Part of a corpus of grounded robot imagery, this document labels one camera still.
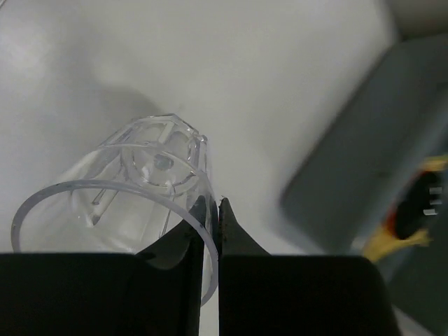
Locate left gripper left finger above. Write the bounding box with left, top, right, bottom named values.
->
left=0, top=195, right=206, bottom=336

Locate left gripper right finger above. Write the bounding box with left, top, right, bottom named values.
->
left=218, top=198, right=400, bottom=335

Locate woven bamboo mat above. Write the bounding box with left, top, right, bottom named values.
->
left=363, top=154, right=447, bottom=263

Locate black plate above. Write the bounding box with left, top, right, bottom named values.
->
left=394, top=171, right=444, bottom=240

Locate orange plate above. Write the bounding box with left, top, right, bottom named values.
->
left=385, top=171, right=431, bottom=240

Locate grey plastic bin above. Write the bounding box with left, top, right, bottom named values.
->
left=280, top=34, right=447, bottom=335

